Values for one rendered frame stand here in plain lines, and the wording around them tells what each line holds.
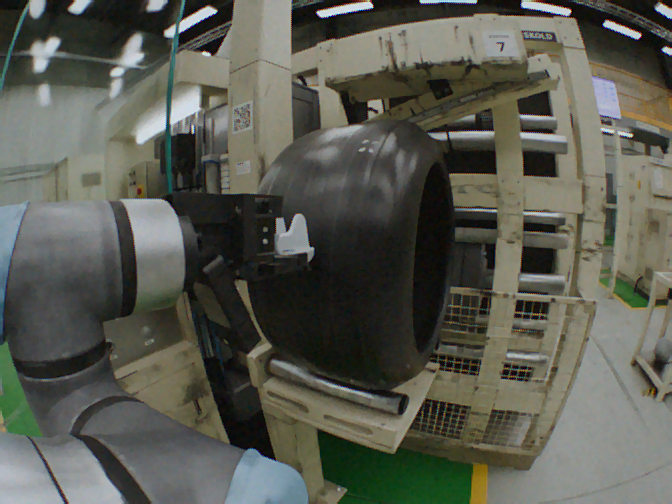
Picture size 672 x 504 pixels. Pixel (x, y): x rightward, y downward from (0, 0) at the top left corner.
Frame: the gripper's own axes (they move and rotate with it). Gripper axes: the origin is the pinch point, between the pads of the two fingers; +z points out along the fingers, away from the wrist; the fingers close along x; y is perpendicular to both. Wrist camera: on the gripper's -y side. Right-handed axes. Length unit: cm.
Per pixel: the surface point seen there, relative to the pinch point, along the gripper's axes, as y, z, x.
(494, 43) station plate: 52, 40, -27
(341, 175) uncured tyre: 10.9, 4.3, -2.8
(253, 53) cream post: 48, 14, 29
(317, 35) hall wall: 696, 763, 550
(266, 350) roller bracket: -26.3, 16.3, 24.2
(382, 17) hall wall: 733, 805, 308
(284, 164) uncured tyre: 13.9, 6.2, 9.2
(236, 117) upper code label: 31.0, 16.2, 35.1
